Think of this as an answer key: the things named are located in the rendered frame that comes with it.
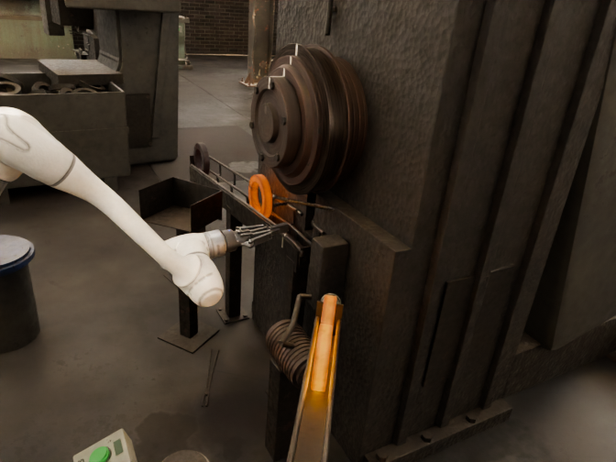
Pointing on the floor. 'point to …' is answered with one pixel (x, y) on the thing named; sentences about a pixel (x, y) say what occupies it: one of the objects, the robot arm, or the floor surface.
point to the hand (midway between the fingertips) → (278, 228)
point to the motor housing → (284, 386)
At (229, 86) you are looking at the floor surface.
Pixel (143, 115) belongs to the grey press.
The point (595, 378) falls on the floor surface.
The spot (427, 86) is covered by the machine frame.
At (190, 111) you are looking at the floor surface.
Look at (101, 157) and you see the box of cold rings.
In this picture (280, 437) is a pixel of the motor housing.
